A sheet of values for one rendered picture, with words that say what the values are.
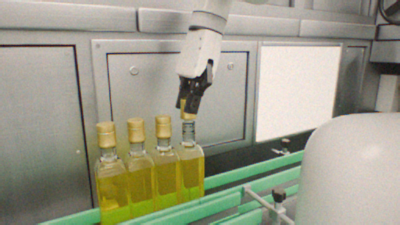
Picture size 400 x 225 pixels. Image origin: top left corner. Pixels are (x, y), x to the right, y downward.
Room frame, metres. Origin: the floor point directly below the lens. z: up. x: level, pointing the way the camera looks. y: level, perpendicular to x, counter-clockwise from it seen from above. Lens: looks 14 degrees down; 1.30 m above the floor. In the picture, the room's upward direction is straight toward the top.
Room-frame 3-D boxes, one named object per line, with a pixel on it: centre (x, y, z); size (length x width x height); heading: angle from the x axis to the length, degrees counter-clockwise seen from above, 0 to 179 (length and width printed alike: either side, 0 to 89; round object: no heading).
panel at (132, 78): (0.78, -0.16, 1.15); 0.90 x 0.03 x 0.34; 119
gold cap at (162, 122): (0.51, 0.07, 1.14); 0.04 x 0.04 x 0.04
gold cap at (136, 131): (0.48, 0.12, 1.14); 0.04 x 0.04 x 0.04
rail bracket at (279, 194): (0.49, -0.16, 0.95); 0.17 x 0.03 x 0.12; 29
